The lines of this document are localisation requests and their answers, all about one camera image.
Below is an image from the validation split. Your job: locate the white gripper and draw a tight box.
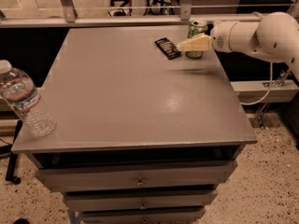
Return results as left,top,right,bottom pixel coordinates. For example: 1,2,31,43
177,21,260,53

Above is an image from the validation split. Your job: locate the grey top drawer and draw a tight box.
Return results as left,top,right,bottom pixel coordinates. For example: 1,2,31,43
36,161,237,192

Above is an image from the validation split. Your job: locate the grey middle drawer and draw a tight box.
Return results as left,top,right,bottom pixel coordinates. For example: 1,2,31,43
64,189,218,211

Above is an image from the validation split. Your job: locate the metal railing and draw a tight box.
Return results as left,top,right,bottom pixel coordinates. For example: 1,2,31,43
0,0,298,28

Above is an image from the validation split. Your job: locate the black stand leg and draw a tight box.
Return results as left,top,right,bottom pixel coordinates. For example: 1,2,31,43
6,120,22,185

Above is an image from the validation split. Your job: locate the clear plastic water bottle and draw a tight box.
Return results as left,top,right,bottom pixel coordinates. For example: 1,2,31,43
0,60,56,138

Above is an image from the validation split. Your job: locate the grey bottom drawer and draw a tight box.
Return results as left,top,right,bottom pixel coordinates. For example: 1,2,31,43
80,207,206,224

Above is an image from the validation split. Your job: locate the green soda can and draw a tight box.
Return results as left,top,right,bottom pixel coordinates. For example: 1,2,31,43
186,20,207,59

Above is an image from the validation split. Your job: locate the grey drawer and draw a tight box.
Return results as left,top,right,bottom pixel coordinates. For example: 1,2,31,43
36,161,237,192
80,207,206,224
64,189,218,211

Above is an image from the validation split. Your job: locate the white cable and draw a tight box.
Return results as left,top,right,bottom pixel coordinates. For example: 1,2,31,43
239,11,274,106

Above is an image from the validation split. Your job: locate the black rxbar chocolate wrapper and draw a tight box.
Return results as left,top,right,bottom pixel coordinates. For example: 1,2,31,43
155,37,181,60

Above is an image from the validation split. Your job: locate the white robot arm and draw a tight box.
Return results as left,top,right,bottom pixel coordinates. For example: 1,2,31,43
177,12,299,80

